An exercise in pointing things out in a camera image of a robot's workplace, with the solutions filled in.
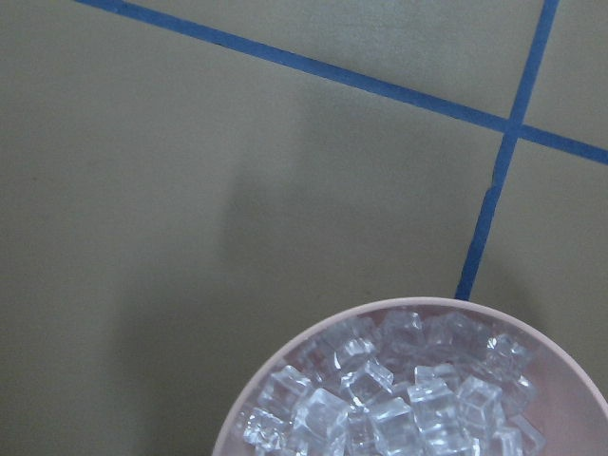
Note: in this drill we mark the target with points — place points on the pink bowl of ice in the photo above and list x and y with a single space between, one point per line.
569 411

